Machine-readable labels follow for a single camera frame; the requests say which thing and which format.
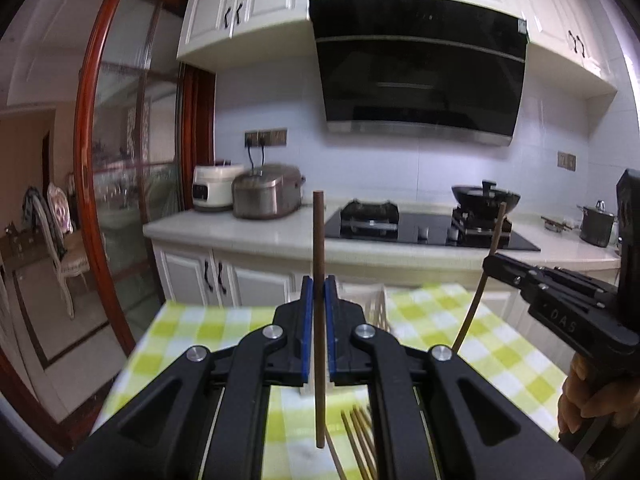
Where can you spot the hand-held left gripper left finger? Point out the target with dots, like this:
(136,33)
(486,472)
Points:
(306,330)

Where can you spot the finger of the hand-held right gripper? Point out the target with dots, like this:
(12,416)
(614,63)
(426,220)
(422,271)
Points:
(550,276)
(505,274)

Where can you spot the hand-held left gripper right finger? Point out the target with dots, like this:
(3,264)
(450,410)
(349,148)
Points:
(331,330)

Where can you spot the cream perforated utensil holder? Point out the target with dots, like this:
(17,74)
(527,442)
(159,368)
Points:
(376,307)

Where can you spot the person's right hand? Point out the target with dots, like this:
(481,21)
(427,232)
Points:
(582,395)

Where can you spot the steel pot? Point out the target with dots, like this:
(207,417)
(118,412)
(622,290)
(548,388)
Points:
(596,225)

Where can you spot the black wok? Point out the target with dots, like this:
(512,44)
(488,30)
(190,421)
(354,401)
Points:
(482,197)

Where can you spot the black gas stove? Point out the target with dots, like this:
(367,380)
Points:
(415,227)

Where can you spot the green checked tablecloth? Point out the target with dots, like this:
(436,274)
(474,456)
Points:
(175,340)

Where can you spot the silver rice cooker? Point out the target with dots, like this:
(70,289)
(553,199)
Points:
(265,192)

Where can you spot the white rice cooker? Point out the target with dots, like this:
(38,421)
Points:
(212,187)

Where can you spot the black range hood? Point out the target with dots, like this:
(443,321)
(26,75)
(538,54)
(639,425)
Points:
(420,70)

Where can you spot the red framed glass sliding door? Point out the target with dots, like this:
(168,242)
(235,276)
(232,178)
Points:
(130,185)

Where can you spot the white ornate dining chair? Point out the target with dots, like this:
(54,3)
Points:
(62,245)

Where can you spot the dark cloth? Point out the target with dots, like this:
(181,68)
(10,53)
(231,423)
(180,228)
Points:
(31,207)

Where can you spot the white upper kitchen cabinets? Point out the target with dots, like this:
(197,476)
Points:
(260,5)

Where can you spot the small wall outlet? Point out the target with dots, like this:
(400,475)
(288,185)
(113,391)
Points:
(566,160)

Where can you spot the wide wall outlet strip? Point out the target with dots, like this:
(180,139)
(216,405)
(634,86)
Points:
(272,136)

